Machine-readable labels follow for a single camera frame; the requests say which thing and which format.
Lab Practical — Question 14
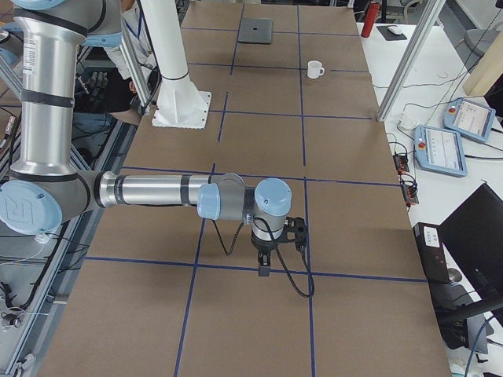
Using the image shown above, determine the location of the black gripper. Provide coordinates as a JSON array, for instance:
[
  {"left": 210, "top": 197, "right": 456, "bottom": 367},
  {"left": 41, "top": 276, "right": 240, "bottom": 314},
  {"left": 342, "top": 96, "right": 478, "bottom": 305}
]
[{"left": 251, "top": 233, "right": 279, "bottom": 276}]

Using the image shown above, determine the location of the white ceramic mug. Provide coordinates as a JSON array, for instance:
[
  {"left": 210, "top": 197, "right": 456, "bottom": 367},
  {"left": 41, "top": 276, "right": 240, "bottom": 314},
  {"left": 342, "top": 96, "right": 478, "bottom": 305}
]
[{"left": 307, "top": 60, "right": 325, "bottom": 79}]

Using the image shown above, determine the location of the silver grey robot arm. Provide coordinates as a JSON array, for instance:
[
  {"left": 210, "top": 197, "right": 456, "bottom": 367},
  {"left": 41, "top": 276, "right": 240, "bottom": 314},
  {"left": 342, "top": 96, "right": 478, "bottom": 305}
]
[{"left": 1, "top": 1, "right": 292, "bottom": 276}]

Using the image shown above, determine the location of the black open laptop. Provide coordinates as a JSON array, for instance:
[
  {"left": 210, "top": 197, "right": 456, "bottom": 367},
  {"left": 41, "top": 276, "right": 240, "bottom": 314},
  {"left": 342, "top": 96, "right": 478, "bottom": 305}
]
[{"left": 439, "top": 183, "right": 502, "bottom": 298}]

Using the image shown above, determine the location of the silver closed laptop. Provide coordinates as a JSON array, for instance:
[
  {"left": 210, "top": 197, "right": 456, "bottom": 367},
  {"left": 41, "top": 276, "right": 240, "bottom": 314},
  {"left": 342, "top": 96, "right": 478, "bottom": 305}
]
[{"left": 238, "top": 18, "right": 273, "bottom": 45}]

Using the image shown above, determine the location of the black electronics box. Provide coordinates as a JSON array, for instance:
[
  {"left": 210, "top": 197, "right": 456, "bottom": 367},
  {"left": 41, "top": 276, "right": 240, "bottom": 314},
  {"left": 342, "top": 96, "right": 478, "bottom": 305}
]
[{"left": 413, "top": 222, "right": 450, "bottom": 284}]

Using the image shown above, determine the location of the blue teach pendant near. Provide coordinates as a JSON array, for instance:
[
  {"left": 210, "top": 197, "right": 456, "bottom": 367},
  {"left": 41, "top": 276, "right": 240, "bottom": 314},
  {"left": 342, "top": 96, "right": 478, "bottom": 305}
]
[{"left": 414, "top": 125, "right": 468, "bottom": 177}]

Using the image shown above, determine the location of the blue teach pendant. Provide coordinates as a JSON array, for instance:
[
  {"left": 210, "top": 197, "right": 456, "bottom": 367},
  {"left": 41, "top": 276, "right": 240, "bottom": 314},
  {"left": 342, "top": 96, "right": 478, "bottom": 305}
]
[
  {"left": 414, "top": 125, "right": 468, "bottom": 177},
  {"left": 443, "top": 98, "right": 496, "bottom": 143}
]

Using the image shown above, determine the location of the person in white coat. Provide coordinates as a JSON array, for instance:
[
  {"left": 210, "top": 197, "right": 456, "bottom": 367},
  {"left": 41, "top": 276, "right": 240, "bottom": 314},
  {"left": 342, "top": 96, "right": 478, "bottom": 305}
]
[{"left": 74, "top": 0, "right": 158, "bottom": 115}]

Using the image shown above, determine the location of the blue teach pendant far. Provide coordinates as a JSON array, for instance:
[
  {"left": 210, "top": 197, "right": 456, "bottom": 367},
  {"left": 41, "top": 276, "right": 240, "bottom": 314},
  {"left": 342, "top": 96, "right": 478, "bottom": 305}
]
[{"left": 443, "top": 98, "right": 496, "bottom": 143}]

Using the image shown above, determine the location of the white computer mouse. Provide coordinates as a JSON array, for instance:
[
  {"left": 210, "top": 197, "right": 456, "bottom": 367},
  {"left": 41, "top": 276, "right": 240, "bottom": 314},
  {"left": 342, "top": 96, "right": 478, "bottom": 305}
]
[{"left": 387, "top": 25, "right": 403, "bottom": 35}]

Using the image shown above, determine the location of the red cylindrical bottle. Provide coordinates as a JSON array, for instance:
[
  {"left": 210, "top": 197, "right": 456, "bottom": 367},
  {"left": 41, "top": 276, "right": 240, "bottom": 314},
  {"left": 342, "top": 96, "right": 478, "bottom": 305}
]
[{"left": 361, "top": 1, "right": 380, "bottom": 38}]

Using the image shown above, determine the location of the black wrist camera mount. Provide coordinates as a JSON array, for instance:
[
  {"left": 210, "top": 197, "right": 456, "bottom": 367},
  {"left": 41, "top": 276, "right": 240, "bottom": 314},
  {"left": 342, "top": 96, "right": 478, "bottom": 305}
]
[{"left": 277, "top": 217, "right": 308, "bottom": 254}]

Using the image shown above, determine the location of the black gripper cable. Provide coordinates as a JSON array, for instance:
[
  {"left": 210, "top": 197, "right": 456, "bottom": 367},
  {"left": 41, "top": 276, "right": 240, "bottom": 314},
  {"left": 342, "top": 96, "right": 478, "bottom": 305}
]
[{"left": 211, "top": 218, "right": 314, "bottom": 298}]

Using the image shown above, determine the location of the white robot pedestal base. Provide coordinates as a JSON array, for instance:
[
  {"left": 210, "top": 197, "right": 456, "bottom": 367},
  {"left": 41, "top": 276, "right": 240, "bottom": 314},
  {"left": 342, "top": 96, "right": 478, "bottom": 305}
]
[{"left": 140, "top": 0, "right": 211, "bottom": 130}]

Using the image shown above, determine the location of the aluminium frame post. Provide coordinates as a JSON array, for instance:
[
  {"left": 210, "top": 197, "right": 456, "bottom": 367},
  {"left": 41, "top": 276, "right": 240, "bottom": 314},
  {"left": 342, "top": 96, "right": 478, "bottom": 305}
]
[{"left": 376, "top": 0, "right": 446, "bottom": 122}]

